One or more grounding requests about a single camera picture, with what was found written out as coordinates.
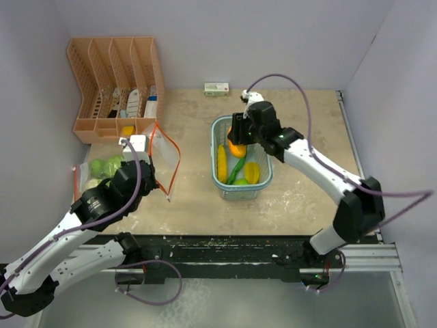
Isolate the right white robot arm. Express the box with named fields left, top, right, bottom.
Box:
left=227, top=100, right=385, bottom=267

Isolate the clear orange-zip bag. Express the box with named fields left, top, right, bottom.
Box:
left=142, top=122, right=181, bottom=202
left=73, top=155, right=124, bottom=201

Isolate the white patterned packet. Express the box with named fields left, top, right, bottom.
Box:
left=126, top=89, right=140, bottom=118

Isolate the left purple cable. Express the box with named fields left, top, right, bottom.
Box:
left=0, top=141, right=142, bottom=318

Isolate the black white item in organizer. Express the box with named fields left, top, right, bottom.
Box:
left=107, top=87, right=120, bottom=118

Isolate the yellow banana toy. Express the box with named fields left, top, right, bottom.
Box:
left=216, top=144, right=227, bottom=184

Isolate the orange mango toy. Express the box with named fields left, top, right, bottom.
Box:
left=227, top=139, right=247, bottom=159

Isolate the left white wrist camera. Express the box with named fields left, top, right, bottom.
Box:
left=119, top=135, right=150, bottom=164

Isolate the green cabbage toy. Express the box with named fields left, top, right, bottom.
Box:
left=102, top=155, right=124, bottom=178

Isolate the yellow star fruit toy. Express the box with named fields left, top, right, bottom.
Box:
left=244, top=162, right=260, bottom=185

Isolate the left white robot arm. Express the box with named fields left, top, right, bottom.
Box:
left=1, top=160, right=158, bottom=317

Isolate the small green white box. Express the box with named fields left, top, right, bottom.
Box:
left=203, top=82, right=229, bottom=97

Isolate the green chayote toy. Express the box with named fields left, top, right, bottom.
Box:
left=234, top=178, right=249, bottom=185

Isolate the orange plastic file organizer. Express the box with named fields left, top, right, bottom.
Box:
left=67, top=37, right=166, bottom=144

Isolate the white blue packet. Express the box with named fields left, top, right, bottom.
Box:
left=143, top=85, right=158, bottom=118

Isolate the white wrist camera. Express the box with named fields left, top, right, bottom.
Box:
left=240, top=90, right=264, bottom=113
left=119, top=135, right=150, bottom=164

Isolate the green chili pepper toy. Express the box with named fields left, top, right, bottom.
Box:
left=227, top=157, right=246, bottom=185

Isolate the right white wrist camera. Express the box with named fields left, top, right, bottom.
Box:
left=240, top=90, right=264, bottom=113

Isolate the black aluminium base frame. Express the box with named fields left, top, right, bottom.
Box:
left=115, top=234, right=401, bottom=288

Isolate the light blue plastic basket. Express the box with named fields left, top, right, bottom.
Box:
left=210, top=115, right=273, bottom=201

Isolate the yellow block in organizer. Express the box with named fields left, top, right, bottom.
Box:
left=122, top=126, right=135, bottom=137

